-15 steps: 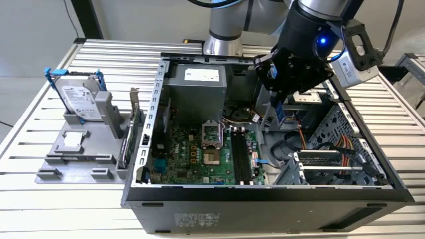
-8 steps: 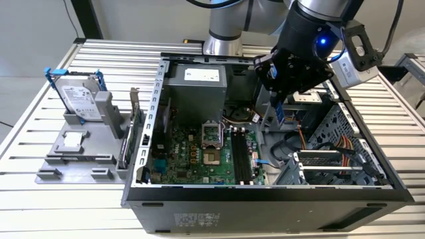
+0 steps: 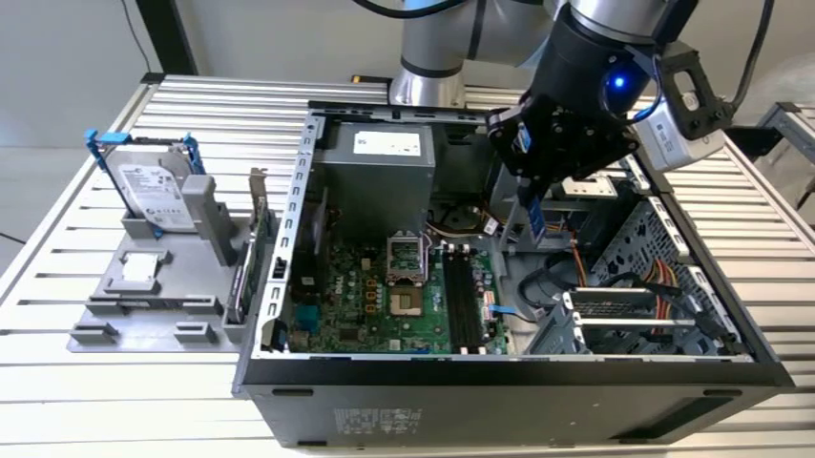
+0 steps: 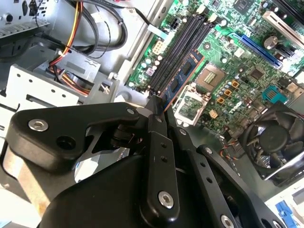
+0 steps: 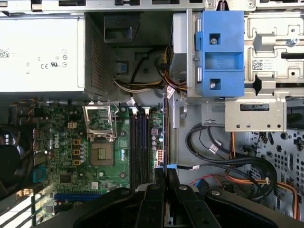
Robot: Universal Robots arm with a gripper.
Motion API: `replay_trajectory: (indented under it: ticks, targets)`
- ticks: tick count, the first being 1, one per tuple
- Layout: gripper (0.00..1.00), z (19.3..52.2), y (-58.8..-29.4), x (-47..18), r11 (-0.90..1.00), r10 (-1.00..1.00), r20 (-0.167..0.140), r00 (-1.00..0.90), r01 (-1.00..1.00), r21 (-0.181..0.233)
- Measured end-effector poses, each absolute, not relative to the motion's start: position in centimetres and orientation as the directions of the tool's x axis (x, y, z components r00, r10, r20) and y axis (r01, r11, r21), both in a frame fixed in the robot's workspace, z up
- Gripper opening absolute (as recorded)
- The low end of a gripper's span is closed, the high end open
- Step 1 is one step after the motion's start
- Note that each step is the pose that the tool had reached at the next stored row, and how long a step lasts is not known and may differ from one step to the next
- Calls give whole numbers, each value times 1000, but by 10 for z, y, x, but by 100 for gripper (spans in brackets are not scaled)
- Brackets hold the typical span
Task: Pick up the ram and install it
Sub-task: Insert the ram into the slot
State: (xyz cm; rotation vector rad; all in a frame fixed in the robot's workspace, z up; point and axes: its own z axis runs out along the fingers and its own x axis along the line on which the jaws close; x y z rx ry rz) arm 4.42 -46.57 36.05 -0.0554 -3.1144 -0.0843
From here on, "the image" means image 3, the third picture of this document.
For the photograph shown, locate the hard disk in blue carrier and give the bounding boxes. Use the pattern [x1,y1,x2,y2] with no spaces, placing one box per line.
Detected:
[82,126,207,239]

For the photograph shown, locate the silver CPU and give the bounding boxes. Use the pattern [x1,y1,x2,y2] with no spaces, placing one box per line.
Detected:
[120,251,160,282]

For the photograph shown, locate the black metal post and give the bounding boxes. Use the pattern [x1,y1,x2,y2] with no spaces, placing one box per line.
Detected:
[124,0,200,77]

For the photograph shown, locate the black round fan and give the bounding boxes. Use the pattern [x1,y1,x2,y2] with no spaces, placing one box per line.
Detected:
[435,202,492,236]

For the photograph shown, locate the grey power supply unit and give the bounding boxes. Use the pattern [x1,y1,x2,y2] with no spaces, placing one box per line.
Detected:
[315,121,439,239]

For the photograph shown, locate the red yellow wire bundle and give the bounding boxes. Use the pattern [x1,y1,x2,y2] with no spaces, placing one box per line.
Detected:
[639,260,681,338]

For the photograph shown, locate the orange wire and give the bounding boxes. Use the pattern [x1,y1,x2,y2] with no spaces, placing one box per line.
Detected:
[568,236,592,290]

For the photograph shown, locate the CPU socket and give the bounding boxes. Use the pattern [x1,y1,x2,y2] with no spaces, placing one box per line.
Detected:
[387,281,427,320]

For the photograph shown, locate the metal disk bay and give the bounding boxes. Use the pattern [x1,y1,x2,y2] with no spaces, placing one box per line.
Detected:
[525,284,701,355]

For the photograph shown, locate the grey parts rack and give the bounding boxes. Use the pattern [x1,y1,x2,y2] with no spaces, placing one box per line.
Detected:
[66,174,260,355]

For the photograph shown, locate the black looped cable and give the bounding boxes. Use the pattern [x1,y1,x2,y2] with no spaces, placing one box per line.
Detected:
[516,264,577,319]

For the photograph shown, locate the black power cable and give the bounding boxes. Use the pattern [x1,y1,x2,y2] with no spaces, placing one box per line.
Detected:
[588,272,687,298]

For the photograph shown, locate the metal socket cover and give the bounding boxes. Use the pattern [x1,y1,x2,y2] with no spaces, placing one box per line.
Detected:
[384,228,428,285]

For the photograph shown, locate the RAM stick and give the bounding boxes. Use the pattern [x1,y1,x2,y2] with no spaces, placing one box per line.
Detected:
[117,298,196,309]
[515,121,549,239]

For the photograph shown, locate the black PC case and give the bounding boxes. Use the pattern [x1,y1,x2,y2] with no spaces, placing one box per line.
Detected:
[229,97,797,449]

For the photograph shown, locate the green motherboard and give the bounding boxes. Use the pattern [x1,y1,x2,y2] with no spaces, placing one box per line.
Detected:
[284,238,512,357]

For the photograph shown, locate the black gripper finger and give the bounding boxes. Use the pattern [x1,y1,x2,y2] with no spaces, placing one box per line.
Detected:
[487,107,536,206]
[531,97,641,202]

